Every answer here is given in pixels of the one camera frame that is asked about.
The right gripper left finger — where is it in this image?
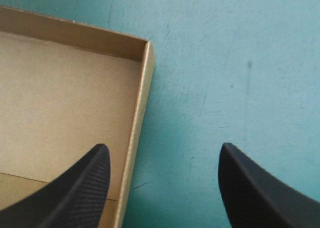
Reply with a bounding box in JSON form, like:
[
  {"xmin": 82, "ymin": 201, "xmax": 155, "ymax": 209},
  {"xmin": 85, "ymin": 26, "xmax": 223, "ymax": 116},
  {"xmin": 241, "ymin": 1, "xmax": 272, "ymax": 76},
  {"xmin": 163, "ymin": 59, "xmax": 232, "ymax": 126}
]
[{"xmin": 0, "ymin": 143, "xmax": 112, "ymax": 228}]

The brown cardboard box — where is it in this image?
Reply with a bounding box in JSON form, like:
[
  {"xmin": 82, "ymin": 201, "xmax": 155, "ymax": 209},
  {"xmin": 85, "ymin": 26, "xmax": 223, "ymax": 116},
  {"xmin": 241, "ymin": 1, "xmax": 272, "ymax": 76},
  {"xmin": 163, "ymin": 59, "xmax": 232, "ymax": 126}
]
[{"xmin": 0, "ymin": 5, "xmax": 157, "ymax": 228}]

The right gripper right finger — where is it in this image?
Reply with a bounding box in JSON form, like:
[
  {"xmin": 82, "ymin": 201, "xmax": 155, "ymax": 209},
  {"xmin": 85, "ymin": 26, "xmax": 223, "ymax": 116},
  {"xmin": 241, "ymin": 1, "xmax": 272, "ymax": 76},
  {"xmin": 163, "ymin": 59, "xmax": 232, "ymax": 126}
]
[{"xmin": 218, "ymin": 142, "xmax": 320, "ymax": 228}]

